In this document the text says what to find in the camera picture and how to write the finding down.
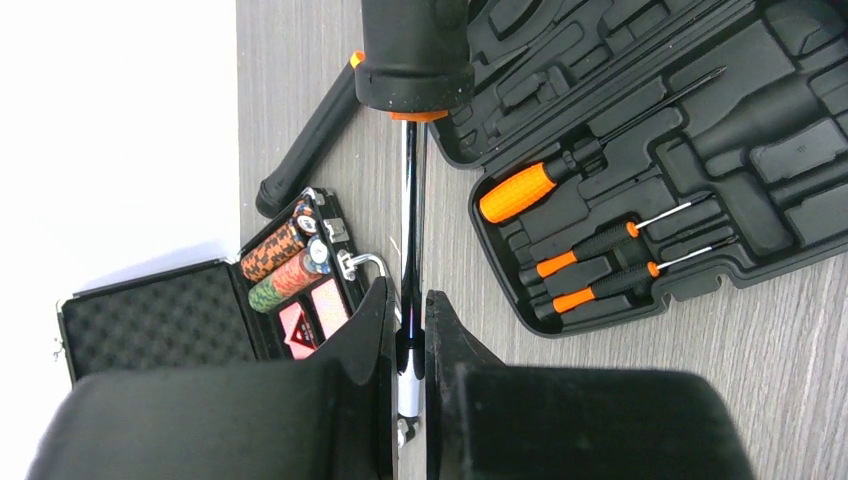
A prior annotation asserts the black orange flashlight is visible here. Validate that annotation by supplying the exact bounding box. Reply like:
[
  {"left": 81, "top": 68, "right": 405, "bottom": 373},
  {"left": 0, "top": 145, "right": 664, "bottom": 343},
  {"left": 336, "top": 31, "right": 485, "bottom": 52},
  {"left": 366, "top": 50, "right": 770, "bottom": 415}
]
[{"left": 255, "top": 51, "right": 365, "bottom": 219}]

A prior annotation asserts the pink card deck upper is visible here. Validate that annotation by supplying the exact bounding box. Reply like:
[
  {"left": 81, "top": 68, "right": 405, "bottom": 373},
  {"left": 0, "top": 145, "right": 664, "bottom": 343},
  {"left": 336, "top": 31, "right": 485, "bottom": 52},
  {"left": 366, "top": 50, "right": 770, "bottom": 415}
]
[{"left": 278, "top": 303, "right": 319, "bottom": 360}]

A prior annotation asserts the black orange medium screwdriver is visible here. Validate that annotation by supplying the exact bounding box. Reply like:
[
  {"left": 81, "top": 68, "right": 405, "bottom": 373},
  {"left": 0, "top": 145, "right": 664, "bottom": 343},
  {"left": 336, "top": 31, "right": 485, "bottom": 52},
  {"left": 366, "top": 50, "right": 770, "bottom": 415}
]
[{"left": 354, "top": 0, "right": 474, "bottom": 445}]

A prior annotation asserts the small black orange screwdriver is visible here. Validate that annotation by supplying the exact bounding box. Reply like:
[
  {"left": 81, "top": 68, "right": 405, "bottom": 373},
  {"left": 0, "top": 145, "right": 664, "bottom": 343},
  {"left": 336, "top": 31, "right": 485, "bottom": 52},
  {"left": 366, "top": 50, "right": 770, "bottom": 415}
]
[
  {"left": 518, "top": 193, "right": 714, "bottom": 286},
  {"left": 534, "top": 235, "right": 739, "bottom": 320}
]

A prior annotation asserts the long black orange screwdriver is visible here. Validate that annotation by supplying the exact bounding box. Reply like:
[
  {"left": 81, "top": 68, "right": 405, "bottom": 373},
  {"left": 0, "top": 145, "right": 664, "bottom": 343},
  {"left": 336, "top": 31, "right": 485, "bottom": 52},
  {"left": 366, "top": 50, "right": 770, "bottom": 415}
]
[{"left": 479, "top": 66, "right": 727, "bottom": 224}]

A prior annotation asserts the black poker chip case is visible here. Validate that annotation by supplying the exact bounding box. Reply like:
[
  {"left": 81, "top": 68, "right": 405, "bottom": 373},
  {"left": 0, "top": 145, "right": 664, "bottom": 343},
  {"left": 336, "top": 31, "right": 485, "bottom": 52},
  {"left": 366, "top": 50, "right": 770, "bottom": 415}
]
[{"left": 57, "top": 188, "right": 387, "bottom": 382}]

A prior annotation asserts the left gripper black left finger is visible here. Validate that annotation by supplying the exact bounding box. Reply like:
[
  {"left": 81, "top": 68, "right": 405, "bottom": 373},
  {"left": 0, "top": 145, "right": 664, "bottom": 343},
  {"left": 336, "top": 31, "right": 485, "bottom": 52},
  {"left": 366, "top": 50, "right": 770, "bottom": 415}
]
[{"left": 27, "top": 277, "right": 398, "bottom": 479}]

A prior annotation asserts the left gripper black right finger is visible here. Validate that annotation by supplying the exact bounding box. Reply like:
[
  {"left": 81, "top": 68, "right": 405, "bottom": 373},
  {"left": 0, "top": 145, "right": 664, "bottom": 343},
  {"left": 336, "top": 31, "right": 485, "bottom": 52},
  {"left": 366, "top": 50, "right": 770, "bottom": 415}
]
[{"left": 425, "top": 290, "right": 754, "bottom": 479}]

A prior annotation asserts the pink card deck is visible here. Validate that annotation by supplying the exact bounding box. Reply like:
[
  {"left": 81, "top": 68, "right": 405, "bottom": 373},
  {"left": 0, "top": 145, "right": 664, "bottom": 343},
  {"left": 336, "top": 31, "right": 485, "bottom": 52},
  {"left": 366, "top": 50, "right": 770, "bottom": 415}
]
[
  {"left": 310, "top": 278, "right": 350, "bottom": 339},
  {"left": 278, "top": 303, "right": 319, "bottom": 360}
]

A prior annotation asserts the black plastic tool case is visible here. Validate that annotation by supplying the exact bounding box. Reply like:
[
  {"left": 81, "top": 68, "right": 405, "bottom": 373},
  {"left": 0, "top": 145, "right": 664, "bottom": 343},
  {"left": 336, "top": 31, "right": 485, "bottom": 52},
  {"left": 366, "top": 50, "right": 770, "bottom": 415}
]
[{"left": 433, "top": 1, "right": 847, "bottom": 338}]

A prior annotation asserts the pink card deck lower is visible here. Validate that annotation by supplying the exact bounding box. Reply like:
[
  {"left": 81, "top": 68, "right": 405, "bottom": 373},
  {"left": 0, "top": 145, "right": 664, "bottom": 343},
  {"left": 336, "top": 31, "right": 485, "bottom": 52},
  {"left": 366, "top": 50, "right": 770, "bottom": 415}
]
[{"left": 310, "top": 278, "right": 350, "bottom": 339}]

